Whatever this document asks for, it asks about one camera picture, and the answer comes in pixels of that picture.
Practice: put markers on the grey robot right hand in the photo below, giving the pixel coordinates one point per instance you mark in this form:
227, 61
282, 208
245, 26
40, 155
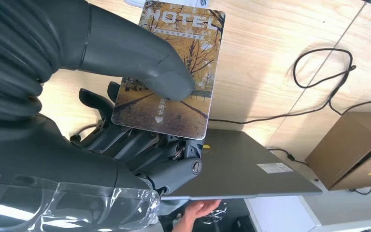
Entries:
44, 153

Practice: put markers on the chrome stool base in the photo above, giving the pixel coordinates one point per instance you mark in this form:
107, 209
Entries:
216, 216

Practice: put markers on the grey laptop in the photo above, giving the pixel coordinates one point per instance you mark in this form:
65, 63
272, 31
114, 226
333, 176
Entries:
236, 166

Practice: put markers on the brown cardboard box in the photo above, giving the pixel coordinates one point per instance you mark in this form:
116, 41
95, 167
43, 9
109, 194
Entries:
342, 150

